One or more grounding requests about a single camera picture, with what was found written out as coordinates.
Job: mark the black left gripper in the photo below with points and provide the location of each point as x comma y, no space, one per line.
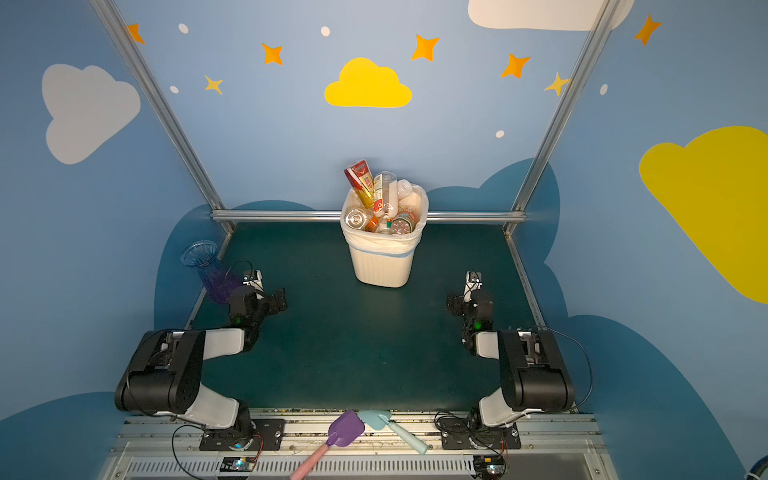
271,301

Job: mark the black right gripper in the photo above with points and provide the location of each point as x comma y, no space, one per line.
459,303

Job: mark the orange white tea bottle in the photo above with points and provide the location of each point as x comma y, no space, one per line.
372,225

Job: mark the clear bottle bird label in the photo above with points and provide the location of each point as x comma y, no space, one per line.
356,217

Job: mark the red gold energy drink bottle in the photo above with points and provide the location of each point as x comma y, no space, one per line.
362,182

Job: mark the red label clear bottle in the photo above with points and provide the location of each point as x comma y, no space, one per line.
403,223

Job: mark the clear square bottle green label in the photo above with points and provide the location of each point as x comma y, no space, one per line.
385,194

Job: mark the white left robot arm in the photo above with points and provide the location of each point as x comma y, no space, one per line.
164,375

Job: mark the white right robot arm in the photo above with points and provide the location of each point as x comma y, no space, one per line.
533,375

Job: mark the white bin liner bag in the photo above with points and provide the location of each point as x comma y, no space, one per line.
389,244

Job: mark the white ribbed trash bin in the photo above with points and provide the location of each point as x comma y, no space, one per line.
381,270

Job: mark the purple ribbed plastic vase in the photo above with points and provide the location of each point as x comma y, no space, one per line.
218,280

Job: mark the teal silicone spatula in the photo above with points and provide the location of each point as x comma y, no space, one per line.
381,419

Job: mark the purple pink spatula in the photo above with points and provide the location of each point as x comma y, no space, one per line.
341,433

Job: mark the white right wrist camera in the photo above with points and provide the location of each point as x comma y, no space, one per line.
473,282

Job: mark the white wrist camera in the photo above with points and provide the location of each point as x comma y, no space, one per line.
253,279
473,282

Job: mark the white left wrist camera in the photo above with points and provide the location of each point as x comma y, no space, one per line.
253,279

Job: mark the aluminium frame rail back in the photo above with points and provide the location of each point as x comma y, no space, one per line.
331,216

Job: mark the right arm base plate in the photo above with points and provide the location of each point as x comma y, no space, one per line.
455,434

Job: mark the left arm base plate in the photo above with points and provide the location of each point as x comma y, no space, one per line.
262,435

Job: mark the aluminium frame post left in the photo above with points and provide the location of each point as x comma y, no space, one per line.
118,30

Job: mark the aluminium frame post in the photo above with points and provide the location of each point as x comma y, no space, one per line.
580,74
118,30

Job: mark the aluminium frame post right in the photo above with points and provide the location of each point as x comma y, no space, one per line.
580,74

